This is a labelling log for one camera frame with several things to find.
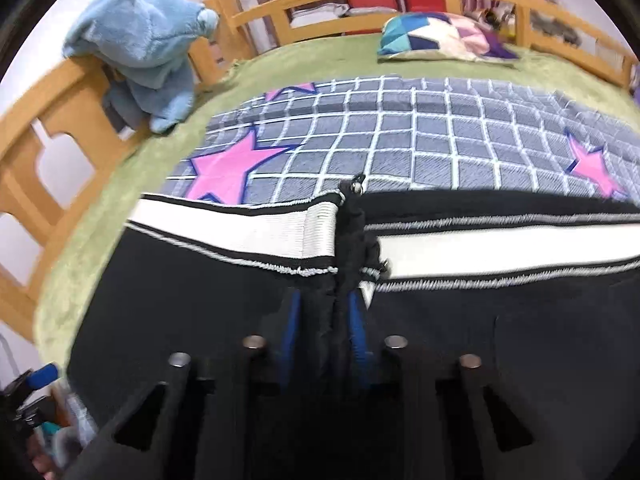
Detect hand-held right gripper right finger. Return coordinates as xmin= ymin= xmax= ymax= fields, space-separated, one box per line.
xmin=347 ymin=290 xmax=576 ymax=480

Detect colourful geometric pillow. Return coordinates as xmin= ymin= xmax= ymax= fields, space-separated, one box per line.
xmin=377 ymin=11 xmax=521 ymax=67

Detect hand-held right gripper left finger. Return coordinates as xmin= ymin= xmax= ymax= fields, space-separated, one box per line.
xmin=65 ymin=290 xmax=302 ymax=480

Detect grey checkered star blanket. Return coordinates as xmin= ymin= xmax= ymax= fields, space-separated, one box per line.
xmin=162 ymin=76 xmax=640 ymax=206

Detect wooden bed frame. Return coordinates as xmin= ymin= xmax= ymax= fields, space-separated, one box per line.
xmin=0 ymin=0 xmax=640 ymax=346

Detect blue plush toy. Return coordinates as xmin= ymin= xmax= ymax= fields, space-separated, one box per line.
xmin=62 ymin=0 xmax=221 ymax=135

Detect green bed sheet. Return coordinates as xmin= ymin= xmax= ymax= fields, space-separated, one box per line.
xmin=32 ymin=30 xmax=640 ymax=371

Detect black pants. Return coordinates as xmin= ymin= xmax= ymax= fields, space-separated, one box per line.
xmin=67 ymin=172 xmax=640 ymax=480

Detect white folded cloth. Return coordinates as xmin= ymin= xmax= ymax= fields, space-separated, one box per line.
xmin=290 ymin=2 xmax=351 ymax=28

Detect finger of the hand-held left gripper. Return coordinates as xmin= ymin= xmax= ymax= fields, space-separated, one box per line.
xmin=22 ymin=364 xmax=60 ymax=391

